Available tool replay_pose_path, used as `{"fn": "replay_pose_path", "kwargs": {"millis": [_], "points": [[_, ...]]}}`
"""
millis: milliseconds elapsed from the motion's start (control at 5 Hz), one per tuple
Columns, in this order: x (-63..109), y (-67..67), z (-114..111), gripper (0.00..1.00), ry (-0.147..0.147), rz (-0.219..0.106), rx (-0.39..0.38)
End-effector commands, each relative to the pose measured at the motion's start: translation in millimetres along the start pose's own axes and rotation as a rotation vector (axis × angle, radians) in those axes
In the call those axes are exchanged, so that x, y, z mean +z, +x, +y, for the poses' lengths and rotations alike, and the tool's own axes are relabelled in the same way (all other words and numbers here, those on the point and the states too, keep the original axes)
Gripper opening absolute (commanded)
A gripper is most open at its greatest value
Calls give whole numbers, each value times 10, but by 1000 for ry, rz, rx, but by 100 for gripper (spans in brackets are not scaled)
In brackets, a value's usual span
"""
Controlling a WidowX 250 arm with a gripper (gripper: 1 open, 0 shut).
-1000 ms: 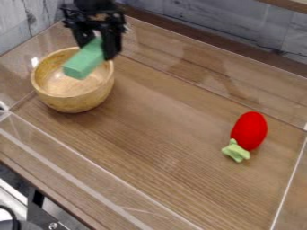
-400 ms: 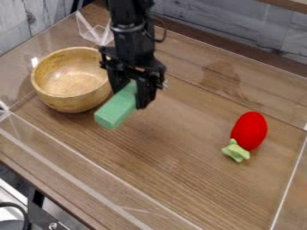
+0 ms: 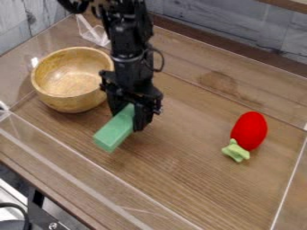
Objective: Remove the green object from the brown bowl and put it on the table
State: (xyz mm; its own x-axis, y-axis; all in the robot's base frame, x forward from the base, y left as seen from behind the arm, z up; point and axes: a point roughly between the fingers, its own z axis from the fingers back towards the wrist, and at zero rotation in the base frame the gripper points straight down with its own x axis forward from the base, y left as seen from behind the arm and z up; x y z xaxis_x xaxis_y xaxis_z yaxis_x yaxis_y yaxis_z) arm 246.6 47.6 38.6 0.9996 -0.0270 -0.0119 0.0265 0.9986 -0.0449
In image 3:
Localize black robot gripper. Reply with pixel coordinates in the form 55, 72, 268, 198
99, 57, 162, 132

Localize green rectangular block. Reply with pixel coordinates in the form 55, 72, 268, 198
93, 104, 134, 153

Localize black table frame leg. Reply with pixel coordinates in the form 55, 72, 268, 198
27, 187, 73, 230

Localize brown wooden bowl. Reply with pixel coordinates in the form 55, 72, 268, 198
30, 47, 113, 113

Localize red plush strawberry toy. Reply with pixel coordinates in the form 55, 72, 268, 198
221, 111, 268, 163

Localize clear acrylic enclosure walls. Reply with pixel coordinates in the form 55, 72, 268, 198
0, 18, 307, 230

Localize clear acrylic corner bracket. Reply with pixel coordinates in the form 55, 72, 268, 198
75, 14, 110, 47

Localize black cable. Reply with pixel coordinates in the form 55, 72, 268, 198
0, 202, 31, 230

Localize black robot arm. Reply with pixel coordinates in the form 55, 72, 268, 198
55, 0, 162, 131

